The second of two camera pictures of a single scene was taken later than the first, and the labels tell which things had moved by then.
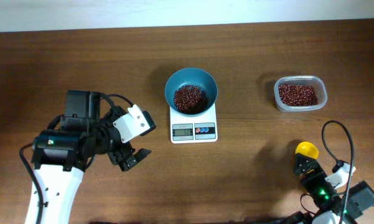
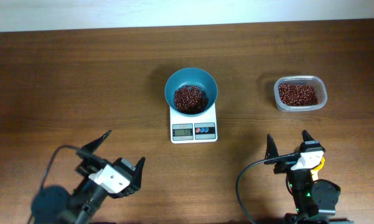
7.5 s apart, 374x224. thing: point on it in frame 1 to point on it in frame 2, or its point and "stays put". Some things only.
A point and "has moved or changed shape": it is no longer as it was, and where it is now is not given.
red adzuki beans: [298, 95] stays put
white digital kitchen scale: [198, 129] stays put
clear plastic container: [294, 93] stays put
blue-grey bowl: [191, 92] stays put
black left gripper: [122, 154] to [124, 165]
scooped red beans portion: [190, 99] stays put
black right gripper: [305, 166] to [284, 166]
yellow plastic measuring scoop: [307, 149] has moved or changed shape
